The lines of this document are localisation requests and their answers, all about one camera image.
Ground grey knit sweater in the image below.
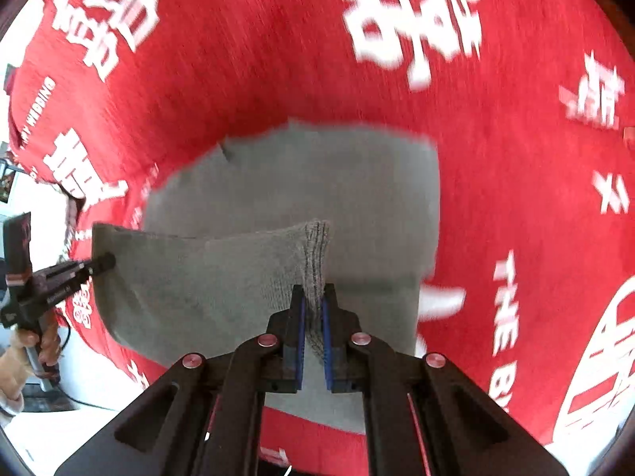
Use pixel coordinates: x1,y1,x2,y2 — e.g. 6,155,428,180
92,121,440,433

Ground person's left hand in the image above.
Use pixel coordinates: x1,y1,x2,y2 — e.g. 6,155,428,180
0,322,62,420

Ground red blanket white characters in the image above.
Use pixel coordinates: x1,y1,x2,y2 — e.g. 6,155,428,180
9,0,634,475

